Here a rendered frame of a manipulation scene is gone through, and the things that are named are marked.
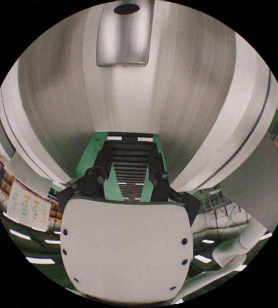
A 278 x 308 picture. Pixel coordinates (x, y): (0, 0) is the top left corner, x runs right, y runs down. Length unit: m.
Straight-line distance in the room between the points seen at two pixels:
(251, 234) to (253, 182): 0.22
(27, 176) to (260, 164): 0.40
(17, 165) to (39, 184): 0.05
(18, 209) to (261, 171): 3.35
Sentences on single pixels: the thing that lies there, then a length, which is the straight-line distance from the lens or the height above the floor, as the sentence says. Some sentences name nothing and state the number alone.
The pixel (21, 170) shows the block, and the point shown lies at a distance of 0.16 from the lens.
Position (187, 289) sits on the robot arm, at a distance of 0.57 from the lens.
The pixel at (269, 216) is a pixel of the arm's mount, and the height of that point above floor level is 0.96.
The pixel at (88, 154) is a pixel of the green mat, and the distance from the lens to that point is 0.17.
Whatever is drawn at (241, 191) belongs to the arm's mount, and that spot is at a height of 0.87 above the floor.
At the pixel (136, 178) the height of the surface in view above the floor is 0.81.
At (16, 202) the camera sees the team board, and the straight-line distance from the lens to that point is 3.09.
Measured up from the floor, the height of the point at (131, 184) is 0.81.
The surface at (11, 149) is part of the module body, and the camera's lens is 0.15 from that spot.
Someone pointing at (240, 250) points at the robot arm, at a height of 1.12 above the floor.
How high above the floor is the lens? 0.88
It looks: 42 degrees down
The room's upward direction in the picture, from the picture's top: 180 degrees clockwise
